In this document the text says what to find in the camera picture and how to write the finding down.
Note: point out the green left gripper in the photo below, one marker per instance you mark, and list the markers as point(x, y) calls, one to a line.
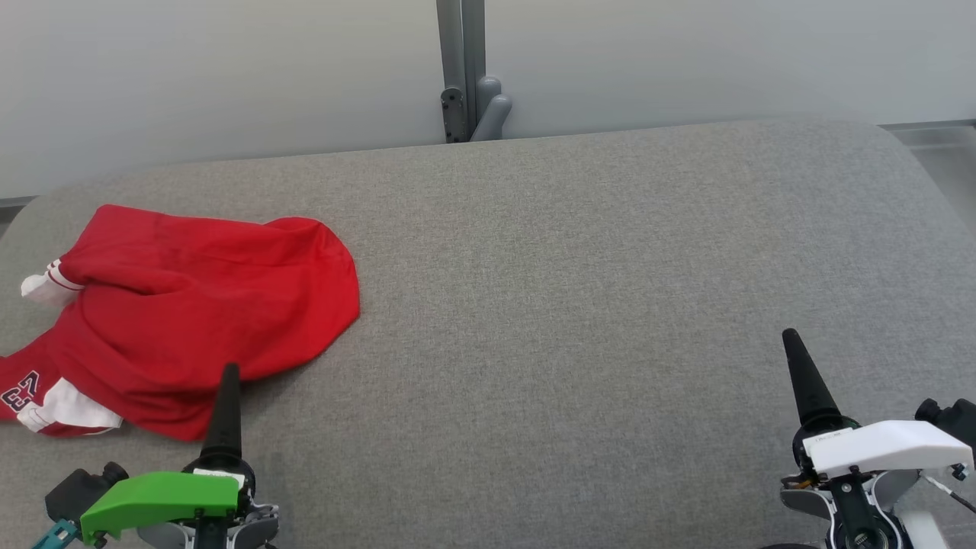
point(168, 496)

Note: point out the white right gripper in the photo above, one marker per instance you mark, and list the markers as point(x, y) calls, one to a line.
point(884, 450)

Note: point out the red basketball jersey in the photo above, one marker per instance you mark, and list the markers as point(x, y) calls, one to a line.
point(213, 305)

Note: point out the red shorts with white stripe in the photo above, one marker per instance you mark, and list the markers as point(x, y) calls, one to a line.
point(23, 381)

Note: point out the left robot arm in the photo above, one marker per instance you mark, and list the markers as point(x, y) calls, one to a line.
point(255, 528)

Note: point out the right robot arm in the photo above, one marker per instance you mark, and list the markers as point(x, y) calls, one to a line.
point(862, 518)

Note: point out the grey fabric sofa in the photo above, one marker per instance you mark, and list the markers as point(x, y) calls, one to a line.
point(572, 305)

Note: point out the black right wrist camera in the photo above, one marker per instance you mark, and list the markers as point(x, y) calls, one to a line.
point(957, 419)

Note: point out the grey partition post with hinge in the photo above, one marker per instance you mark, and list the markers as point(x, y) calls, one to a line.
point(461, 46)

